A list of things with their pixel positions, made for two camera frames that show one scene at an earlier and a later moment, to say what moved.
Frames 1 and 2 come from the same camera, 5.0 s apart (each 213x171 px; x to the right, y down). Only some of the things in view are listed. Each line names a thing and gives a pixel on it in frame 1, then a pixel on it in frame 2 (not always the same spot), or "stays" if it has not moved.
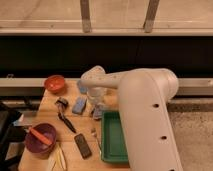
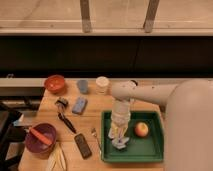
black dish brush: [63, 103] stays
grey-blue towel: [98, 110] -> [120, 143]
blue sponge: [79, 105] stays
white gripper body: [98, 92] -> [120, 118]
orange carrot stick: [40, 137] stays
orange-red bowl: [54, 83] stays
